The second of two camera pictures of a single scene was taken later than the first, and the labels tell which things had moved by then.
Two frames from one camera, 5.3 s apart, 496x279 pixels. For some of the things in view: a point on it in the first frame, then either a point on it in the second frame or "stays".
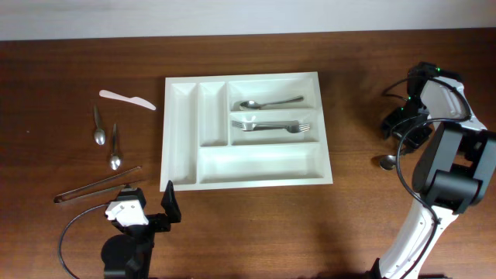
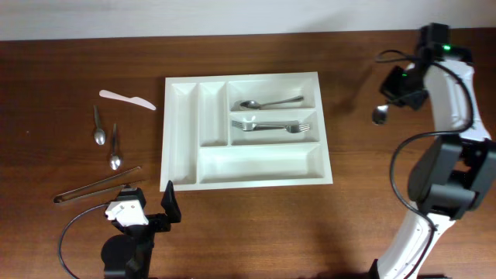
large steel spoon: x=252 y=105 stays
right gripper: x=415 y=139 → x=388 y=89
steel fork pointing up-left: x=249 y=125 stays
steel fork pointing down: x=297 y=128 stays
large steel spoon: x=388 y=163 → x=380 y=115
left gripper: x=168 y=202 stays
